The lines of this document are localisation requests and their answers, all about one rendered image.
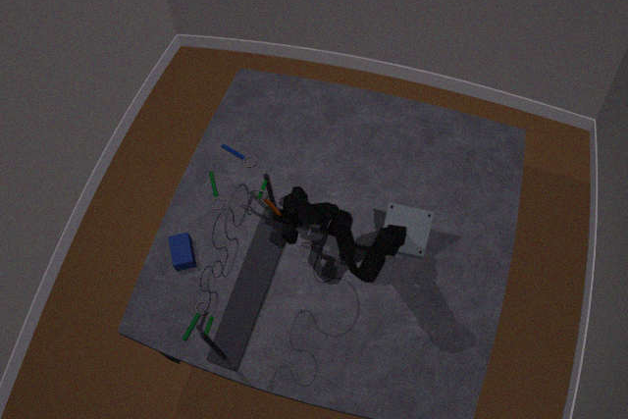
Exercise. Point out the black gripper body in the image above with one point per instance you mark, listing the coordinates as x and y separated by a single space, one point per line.
288 232

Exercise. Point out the blue block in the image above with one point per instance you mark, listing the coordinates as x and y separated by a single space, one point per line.
182 252

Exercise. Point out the blue handle with grey loop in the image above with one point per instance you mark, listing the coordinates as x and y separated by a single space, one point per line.
239 155

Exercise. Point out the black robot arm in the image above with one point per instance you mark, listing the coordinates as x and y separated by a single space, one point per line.
388 241

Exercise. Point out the green handle with grey loop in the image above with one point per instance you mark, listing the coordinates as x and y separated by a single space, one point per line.
194 321
215 191

